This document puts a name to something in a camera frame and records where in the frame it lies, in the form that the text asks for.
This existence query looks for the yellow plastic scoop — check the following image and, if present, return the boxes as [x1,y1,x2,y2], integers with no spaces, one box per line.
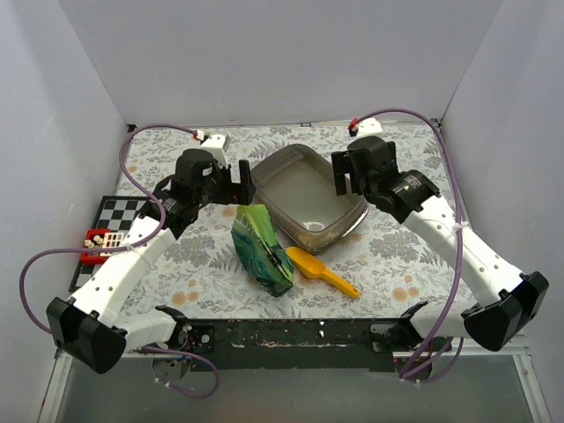
[286,247,360,299]

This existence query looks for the green litter bag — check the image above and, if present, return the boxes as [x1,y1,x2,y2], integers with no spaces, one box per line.
[231,204,294,298]

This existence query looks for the grey litter box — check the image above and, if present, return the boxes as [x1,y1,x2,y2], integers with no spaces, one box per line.
[251,144,369,255]

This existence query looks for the black white checkerboard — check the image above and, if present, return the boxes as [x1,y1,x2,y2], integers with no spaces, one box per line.
[69,196,147,293]

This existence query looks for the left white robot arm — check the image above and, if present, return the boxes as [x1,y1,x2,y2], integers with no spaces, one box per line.
[47,149,256,374]

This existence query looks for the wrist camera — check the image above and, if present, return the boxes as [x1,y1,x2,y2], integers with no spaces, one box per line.
[348,117,383,137]
[200,134,231,168]

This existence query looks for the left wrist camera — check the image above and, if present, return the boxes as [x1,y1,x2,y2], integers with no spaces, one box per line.
[200,134,231,168]

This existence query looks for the red tray with pieces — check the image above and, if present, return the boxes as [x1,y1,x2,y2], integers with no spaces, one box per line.
[80,228,123,265]

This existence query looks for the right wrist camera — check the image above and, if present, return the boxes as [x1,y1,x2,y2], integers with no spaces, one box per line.
[348,117,383,137]

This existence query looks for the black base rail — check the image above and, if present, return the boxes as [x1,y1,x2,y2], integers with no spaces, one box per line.
[182,318,419,372]

